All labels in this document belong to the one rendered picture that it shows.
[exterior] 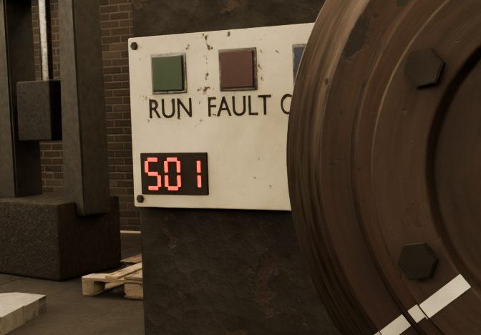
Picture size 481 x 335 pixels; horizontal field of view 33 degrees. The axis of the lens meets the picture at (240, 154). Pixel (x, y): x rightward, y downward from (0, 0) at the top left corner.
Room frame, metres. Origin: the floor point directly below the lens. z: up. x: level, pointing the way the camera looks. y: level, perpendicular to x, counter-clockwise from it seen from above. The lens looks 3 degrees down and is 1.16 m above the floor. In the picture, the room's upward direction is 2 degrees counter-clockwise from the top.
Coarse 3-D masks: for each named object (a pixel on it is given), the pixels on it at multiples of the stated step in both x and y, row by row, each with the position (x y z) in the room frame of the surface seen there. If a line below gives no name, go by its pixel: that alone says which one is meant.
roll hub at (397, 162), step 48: (480, 0) 0.50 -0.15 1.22; (432, 48) 0.51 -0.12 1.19; (480, 48) 0.50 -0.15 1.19; (384, 96) 0.52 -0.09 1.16; (432, 96) 0.51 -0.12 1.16; (480, 96) 0.51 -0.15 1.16; (384, 144) 0.52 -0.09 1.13; (432, 144) 0.52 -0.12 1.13; (480, 144) 0.51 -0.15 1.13; (384, 192) 0.52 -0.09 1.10; (432, 192) 0.52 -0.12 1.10; (480, 192) 0.51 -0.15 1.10; (384, 240) 0.52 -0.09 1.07; (432, 240) 0.51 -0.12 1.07; (480, 240) 0.51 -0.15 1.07; (432, 288) 0.51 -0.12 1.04; (480, 288) 0.50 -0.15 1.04
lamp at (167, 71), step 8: (168, 56) 0.84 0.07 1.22; (176, 56) 0.84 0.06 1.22; (152, 64) 0.85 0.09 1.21; (160, 64) 0.84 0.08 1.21; (168, 64) 0.84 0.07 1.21; (176, 64) 0.84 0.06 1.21; (152, 72) 0.85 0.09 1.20; (160, 72) 0.84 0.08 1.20; (168, 72) 0.84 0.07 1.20; (176, 72) 0.84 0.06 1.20; (152, 80) 0.85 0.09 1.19; (160, 80) 0.85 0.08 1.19; (168, 80) 0.84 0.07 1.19; (176, 80) 0.84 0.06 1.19; (152, 88) 0.85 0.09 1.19; (160, 88) 0.85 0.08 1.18; (168, 88) 0.84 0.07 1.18; (176, 88) 0.84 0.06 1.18
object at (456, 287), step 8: (456, 280) 0.50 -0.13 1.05; (464, 280) 0.50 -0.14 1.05; (448, 288) 0.51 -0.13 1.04; (456, 288) 0.50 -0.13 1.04; (464, 288) 0.50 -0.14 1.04; (432, 296) 0.51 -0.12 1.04; (440, 296) 0.51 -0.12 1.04; (448, 296) 0.51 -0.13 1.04; (456, 296) 0.50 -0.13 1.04; (424, 304) 0.51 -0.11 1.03; (432, 304) 0.51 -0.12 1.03; (440, 304) 0.51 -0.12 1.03; (416, 312) 0.56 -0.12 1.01; (432, 312) 0.51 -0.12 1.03; (400, 320) 0.59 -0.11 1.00; (416, 320) 0.56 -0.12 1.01; (384, 328) 0.59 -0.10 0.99; (392, 328) 0.59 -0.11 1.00; (400, 328) 0.59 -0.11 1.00
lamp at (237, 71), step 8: (224, 56) 0.81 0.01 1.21; (232, 56) 0.81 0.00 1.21; (240, 56) 0.80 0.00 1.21; (248, 56) 0.80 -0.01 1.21; (224, 64) 0.81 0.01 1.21; (232, 64) 0.81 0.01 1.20; (240, 64) 0.80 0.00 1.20; (248, 64) 0.80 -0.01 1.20; (224, 72) 0.81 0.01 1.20; (232, 72) 0.81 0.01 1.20; (240, 72) 0.80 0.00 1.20; (248, 72) 0.80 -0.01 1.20; (224, 80) 0.81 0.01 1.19; (232, 80) 0.81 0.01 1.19; (240, 80) 0.80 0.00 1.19; (248, 80) 0.80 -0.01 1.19
